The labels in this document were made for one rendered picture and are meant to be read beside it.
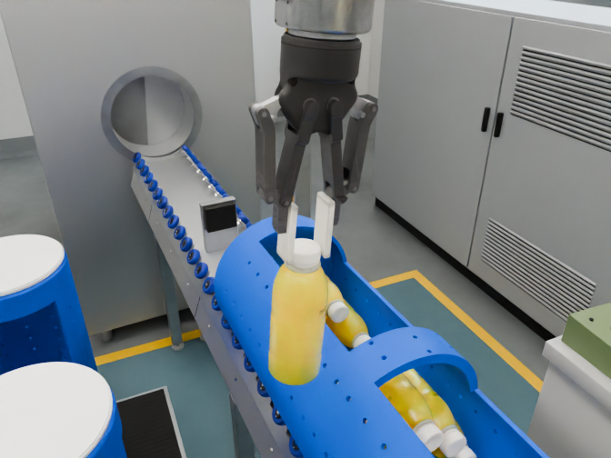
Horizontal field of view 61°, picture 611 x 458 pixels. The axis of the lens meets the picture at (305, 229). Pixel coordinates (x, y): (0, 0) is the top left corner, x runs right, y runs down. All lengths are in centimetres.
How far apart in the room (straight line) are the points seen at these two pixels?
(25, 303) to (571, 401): 122
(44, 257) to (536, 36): 206
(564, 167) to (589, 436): 144
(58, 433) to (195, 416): 139
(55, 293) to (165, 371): 121
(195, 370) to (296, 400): 173
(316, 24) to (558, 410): 101
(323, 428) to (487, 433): 28
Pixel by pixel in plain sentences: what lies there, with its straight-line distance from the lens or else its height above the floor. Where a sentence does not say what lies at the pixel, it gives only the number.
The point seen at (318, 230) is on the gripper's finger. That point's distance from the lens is 58.
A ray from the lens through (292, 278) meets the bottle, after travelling 57.
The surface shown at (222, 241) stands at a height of 96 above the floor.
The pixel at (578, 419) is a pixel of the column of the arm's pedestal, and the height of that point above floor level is 88.
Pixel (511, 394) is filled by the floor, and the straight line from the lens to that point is 252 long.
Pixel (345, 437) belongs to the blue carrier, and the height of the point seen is 117.
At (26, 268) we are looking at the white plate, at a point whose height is 104.
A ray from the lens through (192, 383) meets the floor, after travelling 245.
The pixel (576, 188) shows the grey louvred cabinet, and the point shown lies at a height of 82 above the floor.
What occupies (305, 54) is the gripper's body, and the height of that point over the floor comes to 164.
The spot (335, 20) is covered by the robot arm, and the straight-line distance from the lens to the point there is 46.
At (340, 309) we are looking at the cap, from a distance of 101.
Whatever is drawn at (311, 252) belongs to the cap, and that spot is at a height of 143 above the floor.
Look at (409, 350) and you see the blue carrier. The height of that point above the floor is 123.
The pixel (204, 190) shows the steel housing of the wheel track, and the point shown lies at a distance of 192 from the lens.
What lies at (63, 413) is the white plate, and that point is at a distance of 100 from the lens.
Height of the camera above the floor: 173
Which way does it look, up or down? 29 degrees down
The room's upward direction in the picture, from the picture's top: straight up
